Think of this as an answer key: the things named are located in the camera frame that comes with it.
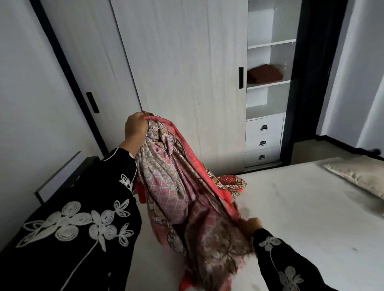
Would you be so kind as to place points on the white wardrobe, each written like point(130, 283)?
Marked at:
point(180, 75)

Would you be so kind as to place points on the black recessed door pull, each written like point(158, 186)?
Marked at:
point(241, 77)
point(92, 102)

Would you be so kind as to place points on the round door stopper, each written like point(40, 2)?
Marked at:
point(375, 152)

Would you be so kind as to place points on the dark room door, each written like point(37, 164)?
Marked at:
point(315, 75)

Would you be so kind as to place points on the white board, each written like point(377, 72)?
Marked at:
point(57, 180)

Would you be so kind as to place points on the person's left hand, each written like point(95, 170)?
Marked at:
point(136, 127)

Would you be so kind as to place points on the red patterned bedsheet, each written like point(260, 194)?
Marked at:
point(186, 195)

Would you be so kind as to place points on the black floral blouse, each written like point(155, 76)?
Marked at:
point(75, 225)

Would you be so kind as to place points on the white mattress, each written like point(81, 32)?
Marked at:
point(300, 210)

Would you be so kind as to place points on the brown bed sheet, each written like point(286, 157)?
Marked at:
point(265, 74)

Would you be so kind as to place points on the beige pillow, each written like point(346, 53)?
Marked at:
point(360, 174)

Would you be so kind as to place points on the person's right hand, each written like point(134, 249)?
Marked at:
point(250, 226)

